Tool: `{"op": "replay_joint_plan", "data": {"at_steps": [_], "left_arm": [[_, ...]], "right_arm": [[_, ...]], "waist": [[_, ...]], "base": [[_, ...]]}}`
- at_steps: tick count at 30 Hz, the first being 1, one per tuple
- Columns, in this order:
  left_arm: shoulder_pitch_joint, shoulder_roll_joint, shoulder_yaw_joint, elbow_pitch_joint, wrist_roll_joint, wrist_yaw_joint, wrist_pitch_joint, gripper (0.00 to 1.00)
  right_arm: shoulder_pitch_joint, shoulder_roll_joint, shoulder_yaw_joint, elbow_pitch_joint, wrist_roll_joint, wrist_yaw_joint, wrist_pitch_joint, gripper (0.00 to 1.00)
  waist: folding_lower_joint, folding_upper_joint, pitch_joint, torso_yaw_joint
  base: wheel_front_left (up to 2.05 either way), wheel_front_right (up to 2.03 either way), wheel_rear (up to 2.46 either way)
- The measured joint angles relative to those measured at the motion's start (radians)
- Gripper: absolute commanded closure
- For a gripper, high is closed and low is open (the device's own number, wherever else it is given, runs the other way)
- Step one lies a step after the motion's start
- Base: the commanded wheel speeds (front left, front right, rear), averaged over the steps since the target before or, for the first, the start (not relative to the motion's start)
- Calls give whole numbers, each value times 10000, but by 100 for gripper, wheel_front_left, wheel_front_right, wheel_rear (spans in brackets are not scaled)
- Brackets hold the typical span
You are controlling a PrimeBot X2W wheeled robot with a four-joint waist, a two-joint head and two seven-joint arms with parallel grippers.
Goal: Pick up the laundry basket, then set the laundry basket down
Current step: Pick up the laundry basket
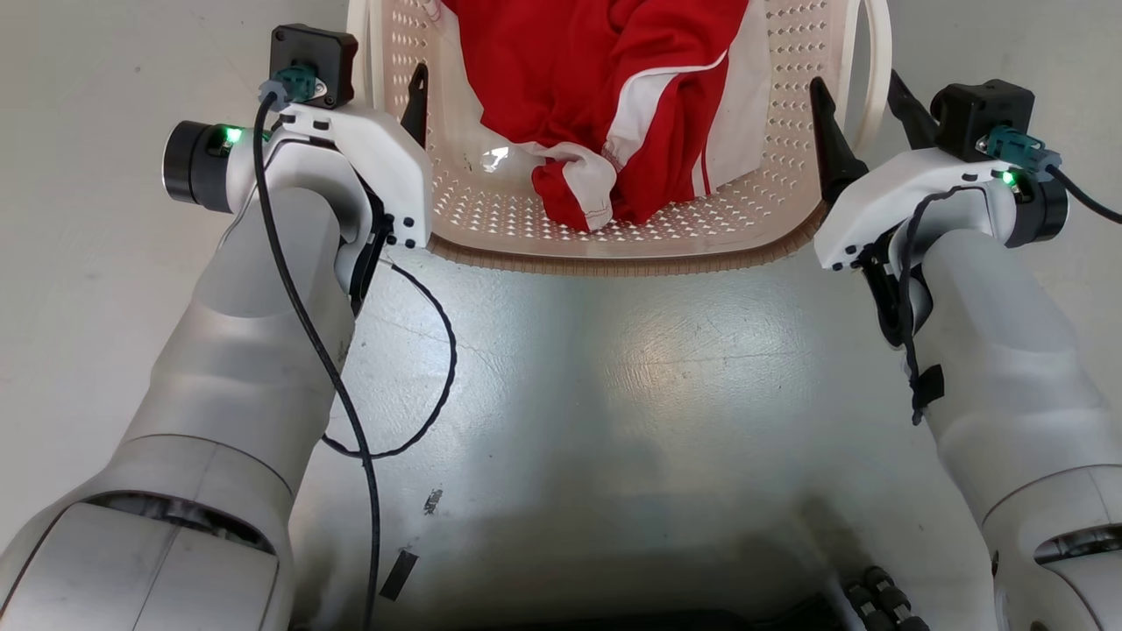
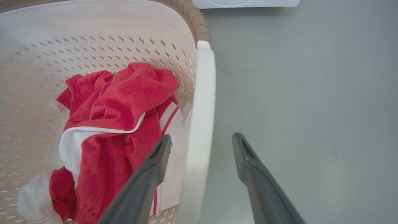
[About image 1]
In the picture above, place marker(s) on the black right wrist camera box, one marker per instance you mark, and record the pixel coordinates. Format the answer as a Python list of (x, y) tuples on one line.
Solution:
[(973, 109)]

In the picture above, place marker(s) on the red garment with white stripes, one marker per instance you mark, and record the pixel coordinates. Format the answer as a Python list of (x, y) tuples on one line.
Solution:
[(570, 79)]

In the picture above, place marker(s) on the black tape strip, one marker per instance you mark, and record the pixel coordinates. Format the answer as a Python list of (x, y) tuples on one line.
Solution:
[(399, 575)]

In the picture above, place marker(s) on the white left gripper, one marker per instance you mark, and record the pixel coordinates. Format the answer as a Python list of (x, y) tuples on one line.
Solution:
[(386, 166)]

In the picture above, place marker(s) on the dark robot base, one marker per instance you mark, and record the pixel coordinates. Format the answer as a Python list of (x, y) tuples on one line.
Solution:
[(684, 618)]

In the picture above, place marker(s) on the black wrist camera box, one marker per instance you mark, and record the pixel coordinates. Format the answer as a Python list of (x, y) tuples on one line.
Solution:
[(973, 109), (316, 53)]

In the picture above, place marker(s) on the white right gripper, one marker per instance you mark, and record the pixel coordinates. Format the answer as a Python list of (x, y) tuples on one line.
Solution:
[(885, 197)]

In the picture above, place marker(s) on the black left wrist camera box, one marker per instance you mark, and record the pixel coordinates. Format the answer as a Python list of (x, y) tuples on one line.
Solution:
[(316, 53)]

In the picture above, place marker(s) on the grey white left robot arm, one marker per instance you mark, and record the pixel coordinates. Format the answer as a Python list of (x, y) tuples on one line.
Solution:
[(237, 368)]

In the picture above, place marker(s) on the beige perforated plastic laundry basket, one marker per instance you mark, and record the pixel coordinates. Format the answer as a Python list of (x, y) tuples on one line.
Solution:
[(491, 210)]

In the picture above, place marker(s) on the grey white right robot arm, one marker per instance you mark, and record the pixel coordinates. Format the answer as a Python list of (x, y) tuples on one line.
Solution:
[(1008, 377)]

